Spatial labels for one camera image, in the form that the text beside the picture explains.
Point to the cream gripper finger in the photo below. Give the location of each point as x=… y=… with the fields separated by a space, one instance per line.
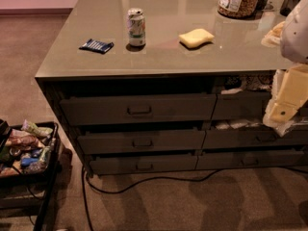
x=282 y=112

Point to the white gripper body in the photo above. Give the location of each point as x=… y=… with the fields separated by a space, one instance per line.
x=295 y=36

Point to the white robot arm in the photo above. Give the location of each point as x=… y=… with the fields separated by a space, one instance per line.
x=294 y=38

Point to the grey drawer cabinet counter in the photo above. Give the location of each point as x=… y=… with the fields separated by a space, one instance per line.
x=163 y=65

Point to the large jar of nuts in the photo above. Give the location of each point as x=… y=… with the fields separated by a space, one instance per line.
x=237 y=8

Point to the yellow sponge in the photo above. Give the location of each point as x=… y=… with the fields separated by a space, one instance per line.
x=195 y=38

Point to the green white soda can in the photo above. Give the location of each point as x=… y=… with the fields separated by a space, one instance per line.
x=136 y=27

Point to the blue striped snack packet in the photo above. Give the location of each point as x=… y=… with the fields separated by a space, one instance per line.
x=97 y=46

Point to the green snack bag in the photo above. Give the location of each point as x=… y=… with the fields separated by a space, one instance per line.
x=33 y=129

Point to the black snack cart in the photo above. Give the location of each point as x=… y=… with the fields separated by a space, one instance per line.
x=28 y=189

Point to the brown snack bag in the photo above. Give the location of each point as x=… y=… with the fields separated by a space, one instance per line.
x=28 y=142

